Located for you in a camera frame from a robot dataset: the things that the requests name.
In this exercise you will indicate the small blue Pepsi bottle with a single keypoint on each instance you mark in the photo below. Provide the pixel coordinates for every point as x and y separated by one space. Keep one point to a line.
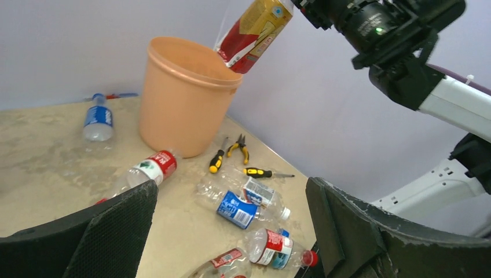
230 206

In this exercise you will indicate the red label water bottle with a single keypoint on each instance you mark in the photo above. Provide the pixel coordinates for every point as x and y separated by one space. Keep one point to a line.
157 167

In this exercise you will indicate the red blue label bottle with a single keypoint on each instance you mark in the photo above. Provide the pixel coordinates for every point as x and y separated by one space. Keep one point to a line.
269 248

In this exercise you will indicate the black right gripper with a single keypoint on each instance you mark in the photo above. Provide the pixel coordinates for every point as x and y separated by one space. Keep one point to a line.
383 32

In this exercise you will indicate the red cap clear bottle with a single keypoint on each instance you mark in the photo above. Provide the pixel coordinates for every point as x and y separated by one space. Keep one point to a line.
233 263

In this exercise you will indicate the yellow handled pliers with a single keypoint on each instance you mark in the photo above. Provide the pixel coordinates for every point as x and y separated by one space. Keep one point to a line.
241 145

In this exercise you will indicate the crushed white cap bottle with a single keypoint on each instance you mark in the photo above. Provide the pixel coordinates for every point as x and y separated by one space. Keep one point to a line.
266 198

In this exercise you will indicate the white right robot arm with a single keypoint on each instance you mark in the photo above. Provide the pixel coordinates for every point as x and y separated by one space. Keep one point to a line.
360 141

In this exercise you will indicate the far blue Pepsi bottle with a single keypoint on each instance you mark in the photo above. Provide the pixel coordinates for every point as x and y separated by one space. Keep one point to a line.
98 124

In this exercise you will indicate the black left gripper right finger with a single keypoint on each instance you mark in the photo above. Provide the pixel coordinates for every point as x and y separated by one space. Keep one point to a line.
356 239

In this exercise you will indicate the orange plastic bin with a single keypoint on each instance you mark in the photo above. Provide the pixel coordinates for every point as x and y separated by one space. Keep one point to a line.
186 93

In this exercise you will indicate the red blue small screwdriver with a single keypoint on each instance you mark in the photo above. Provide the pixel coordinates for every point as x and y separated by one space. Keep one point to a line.
112 96

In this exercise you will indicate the gold red drink bottle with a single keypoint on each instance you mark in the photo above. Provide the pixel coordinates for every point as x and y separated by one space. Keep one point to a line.
253 32

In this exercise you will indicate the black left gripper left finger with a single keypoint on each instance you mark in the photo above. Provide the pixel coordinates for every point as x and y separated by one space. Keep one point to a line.
103 240

